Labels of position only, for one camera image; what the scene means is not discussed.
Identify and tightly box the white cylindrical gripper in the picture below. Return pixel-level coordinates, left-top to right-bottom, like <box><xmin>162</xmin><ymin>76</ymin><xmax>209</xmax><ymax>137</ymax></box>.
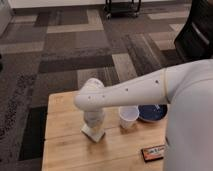
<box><xmin>84</xmin><ymin>109</ymin><xmax>105</xmax><ymax>128</ymax></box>

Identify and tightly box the white rectangular sponge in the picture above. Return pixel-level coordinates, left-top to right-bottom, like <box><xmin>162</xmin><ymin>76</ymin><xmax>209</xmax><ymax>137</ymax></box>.
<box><xmin>81</xmin><ymin>125</ymin><xmax>105</xmax><ymax>142</ymax></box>

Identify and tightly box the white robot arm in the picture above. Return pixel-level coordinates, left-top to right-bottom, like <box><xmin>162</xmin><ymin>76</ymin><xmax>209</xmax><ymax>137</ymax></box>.
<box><xmin>74</xmin><ymin>59</ymin><xmax>213</xmax><ymax>171</ymax></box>

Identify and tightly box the white paper cup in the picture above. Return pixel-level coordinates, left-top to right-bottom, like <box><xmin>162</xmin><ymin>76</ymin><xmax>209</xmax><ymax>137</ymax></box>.
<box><xmin>119</xmin><ymin>106</ymin><xmax>139</xmax><ymax>129</ymax></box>

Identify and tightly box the dark blue bowl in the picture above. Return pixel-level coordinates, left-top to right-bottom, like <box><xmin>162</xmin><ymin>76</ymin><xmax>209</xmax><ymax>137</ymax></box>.
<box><xmin>138</xmin><ymin>105</ymin><xmax>168</xmax><ymax>122</ymax></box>

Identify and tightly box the dark snack bar packet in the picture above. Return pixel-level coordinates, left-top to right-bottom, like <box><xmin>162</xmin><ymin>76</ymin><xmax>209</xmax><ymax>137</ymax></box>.
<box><xmin>141</xmin><ymin>145</ymin><xmax>165</xmax><ymax>162</ymax></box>

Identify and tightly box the black rolling cart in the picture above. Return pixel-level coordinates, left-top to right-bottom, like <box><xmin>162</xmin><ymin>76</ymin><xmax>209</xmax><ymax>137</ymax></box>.
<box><xmin>103</xmin><ymin>0</ymin><xmax>142</xmax><ymax>19</ymax></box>

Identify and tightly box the black office chair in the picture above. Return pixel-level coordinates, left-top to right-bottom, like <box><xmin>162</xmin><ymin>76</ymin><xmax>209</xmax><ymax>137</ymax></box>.
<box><xmin>174</xmin><ymin>0</ymin><xmax>213</xmax><ymax>61</ymax></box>

